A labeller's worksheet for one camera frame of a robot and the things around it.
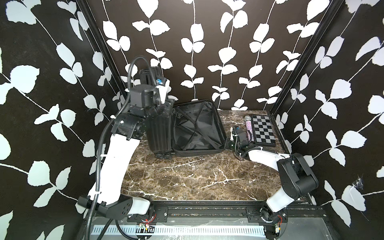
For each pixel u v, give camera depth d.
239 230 0.70
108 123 0.42
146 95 0.44
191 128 1.05
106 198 0.37
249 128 1.07
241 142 0.73
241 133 0.72
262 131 1.06
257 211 0.75
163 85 0.51
